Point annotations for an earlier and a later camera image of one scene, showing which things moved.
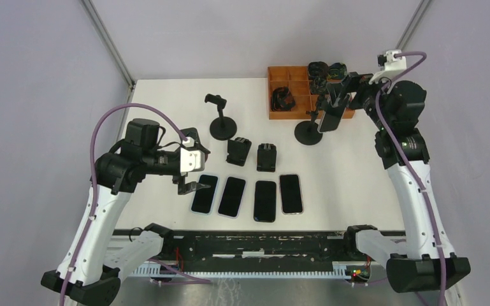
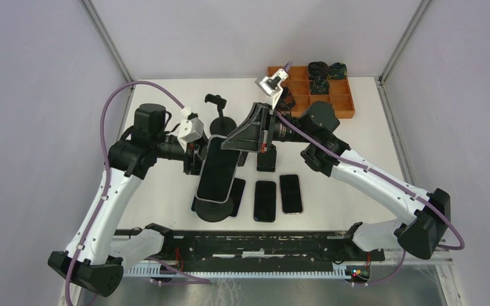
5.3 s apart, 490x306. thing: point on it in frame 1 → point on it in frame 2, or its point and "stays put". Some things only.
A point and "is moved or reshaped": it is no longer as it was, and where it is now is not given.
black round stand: (306, 132) is moved or reshaped
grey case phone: (291, 194) stays put
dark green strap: (337, 71) stays put
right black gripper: (359, 83) → (250, 137)
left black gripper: (183, 187) → (194, 156)
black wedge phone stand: (266, 157) stays put
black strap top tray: (318, 69) stays put
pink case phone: (332, 115) is moved or reshaped
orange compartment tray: (297, 78) stays put
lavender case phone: (232, 197) stays put
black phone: (265, 201) stays put
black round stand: (223, 128) stays put
